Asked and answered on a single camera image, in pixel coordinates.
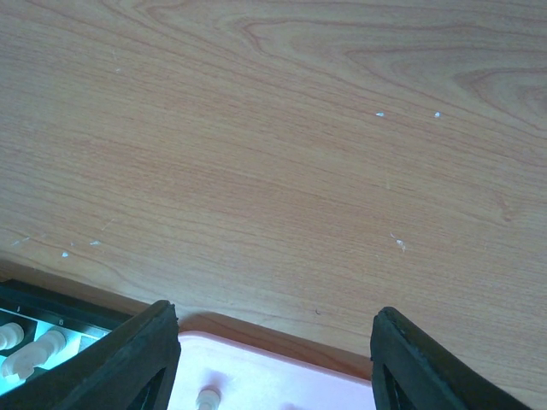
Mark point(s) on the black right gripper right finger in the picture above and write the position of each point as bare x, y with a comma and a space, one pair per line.
413, 371

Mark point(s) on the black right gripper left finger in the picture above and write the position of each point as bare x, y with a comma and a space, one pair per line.
133, 367

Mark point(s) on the white chess piece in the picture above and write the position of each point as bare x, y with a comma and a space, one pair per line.
208, 399
21, 365
11, 335

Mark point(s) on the pink piece tray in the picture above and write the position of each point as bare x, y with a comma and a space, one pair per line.
253, 367

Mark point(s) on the black white chessboard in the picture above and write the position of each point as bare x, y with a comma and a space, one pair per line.
41, 329

